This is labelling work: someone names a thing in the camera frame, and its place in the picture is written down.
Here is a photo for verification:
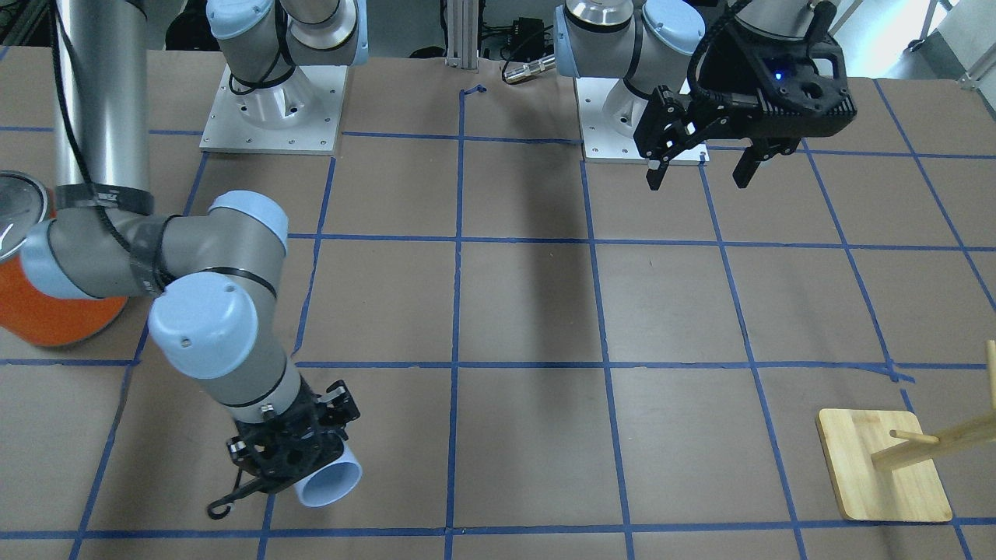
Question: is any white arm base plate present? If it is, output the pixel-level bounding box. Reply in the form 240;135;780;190
574;78;710;166
199;66;349;156

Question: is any orange metal-lidded canister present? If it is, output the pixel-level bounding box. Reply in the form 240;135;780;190
1;170;128;347

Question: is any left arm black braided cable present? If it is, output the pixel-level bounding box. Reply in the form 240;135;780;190
685;0;759;106

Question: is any light blue plastic cup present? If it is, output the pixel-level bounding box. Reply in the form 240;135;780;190
294;442;363;508

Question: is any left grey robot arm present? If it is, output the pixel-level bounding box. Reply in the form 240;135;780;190
554;1;857;191

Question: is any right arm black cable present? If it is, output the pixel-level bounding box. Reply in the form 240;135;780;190
47;0;176;289

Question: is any aluminium profile post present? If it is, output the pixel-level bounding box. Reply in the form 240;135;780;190
444;0;480;73

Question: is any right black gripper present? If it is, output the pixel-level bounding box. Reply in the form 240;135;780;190
227;380;360;495

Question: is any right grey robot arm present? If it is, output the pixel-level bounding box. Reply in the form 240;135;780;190
21;1;363;517

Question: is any silver cable connector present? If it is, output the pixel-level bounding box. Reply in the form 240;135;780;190
502;54;557;85

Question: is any wooden cup rack stand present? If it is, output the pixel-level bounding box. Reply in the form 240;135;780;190
810;339;994;523

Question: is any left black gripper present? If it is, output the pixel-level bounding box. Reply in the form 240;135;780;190
634;27;857;191

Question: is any black power adapter box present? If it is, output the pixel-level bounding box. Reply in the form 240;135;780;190
509;17;545;56

